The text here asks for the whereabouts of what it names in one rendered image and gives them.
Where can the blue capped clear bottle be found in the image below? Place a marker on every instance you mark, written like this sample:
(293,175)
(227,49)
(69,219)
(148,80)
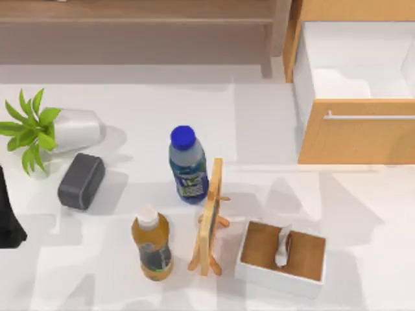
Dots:
(188,168)

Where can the green plant in white pot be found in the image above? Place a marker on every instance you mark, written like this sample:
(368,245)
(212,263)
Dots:
(75,129)

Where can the amber bottle with white cap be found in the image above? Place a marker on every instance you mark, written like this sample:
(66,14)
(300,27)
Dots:
(152,246)

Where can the pale wooden drawer front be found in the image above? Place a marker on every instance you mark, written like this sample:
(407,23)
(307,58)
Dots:
(360,142)

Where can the dark grey rounded box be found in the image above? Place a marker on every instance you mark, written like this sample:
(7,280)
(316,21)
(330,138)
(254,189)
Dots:
(81,181)

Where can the wooden open shelf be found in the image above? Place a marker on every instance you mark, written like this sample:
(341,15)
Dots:
(136,39)

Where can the white tissue box wooden top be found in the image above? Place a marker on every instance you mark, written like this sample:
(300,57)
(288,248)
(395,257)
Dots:
(282,256)

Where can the wooden framed blackboard on stand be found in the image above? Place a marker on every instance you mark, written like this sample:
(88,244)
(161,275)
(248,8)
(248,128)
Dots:
(209,223)

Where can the wooden cabinet with open drawer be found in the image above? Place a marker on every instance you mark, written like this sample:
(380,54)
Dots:
(350,58)

